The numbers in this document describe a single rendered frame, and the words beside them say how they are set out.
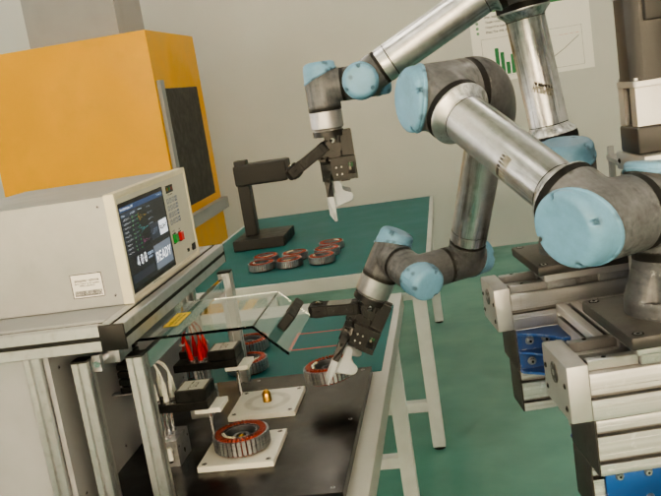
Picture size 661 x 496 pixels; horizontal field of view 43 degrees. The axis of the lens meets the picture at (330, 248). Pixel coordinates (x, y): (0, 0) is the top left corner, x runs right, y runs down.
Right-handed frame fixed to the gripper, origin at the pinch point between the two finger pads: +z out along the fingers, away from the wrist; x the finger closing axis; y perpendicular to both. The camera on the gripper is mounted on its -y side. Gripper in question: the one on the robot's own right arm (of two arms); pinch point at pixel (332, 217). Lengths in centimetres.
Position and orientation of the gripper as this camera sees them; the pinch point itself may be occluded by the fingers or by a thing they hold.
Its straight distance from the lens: 197.2
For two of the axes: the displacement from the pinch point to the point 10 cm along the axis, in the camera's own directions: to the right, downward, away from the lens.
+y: 9.9, -1.6, 0.0
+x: -0.3, -1.8, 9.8
